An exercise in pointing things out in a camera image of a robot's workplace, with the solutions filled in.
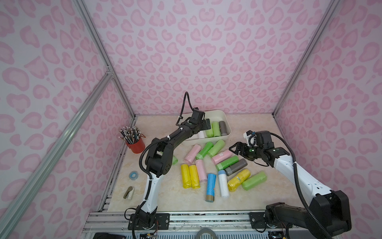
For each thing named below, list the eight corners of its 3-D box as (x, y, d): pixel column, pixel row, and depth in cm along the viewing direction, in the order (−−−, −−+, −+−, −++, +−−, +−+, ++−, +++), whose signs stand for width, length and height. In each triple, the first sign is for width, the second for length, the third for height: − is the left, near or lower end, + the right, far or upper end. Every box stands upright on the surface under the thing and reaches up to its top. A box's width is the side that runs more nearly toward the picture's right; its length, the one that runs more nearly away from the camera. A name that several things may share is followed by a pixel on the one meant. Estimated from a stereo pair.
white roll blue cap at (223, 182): (220, 197, 82) (220, 195, 80) (217, 171, 91) (218, 170, 89) (229, 197, 82) (230, 195, 80) (225, 171, 91) (226, 170, 89)
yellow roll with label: (232, 194, 83) (233, 192, 80) (224, 186, 86) (225, 183, 83) (250, 175, 89) (252, 173, 87) (242, 168, 92) (244, 165, 90)
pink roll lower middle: (199, 182, 87) (199, 180, 85) (195, 162, 96) (195, 160, 93) (207, 181, 88) (207, 178, 85) (202, 161, 96) (202, 158, 93)
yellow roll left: (183, 189, 85) (183, 187, 82) (180, 167, 94) (180, 164, 91) (192, 187, 86) (192, 185, 83) (189, 165, 94) (188, 163, 92)
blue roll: (205, 201, 81) (205, 200, 78) (207, 174, 90) (207, 172, 88) (214, 203, 80) (215, 201, 78) (215, 175, 90) (216, 173, 88)
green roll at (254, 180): (245, 191, 84) (246, 189, 81) (240, 183, 87) (241, 181, 84) (268, 179, 88) (270, 177, 85) (262, 172, 91) (264, 170, 88)
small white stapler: (124, 199, 83) (123, 198, 80) (128, 188, 86) (126, 186, 84) (131, 199, 83) (130, 198, 80) (134, 188, 86) (133, 186, 84)
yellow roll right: (192, 189, 85) (192, 187, 82) (188, 167, 93) (188, 165, 91) (201, 187, 86) (201, 185, 83) (196, 166, 94) (196, 164, 92)
